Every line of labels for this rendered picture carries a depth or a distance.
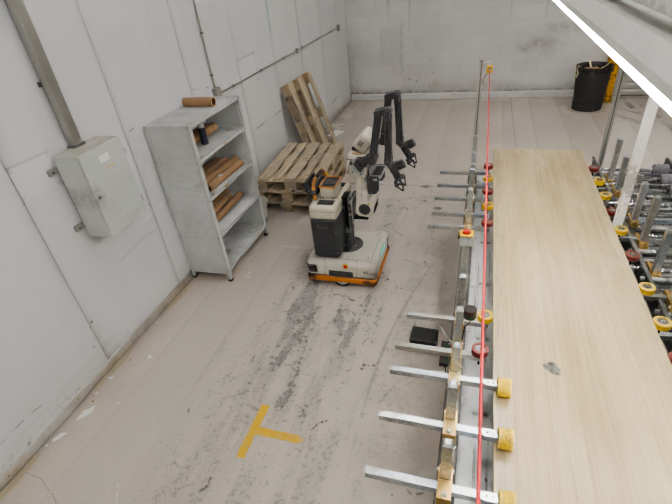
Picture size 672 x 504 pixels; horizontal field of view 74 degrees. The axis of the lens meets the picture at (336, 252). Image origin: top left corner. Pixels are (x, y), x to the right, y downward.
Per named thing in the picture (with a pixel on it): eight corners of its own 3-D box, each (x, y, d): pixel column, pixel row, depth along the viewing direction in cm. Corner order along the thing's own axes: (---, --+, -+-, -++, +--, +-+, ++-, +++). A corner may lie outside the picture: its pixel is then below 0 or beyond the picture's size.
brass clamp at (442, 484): (433, 504, 155) (434, 496, 152) (437, 468, 166) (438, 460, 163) (451, 508, 153) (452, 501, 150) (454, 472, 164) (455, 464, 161)
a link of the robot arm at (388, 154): (385, 106, 322) (382, 110, 313) (393, 106, 320) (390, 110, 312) (386, 161, 346) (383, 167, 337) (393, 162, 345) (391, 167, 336)
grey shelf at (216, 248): (193, 277, 448) (141, 126, 363) (233, 231, 519) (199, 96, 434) (232, 281, 436) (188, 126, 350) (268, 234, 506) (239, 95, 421)
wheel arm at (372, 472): (364, 477, 164) (364, 472, 162) (367, 468, 167) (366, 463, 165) (508, 510, 150) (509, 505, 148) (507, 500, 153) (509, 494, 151)
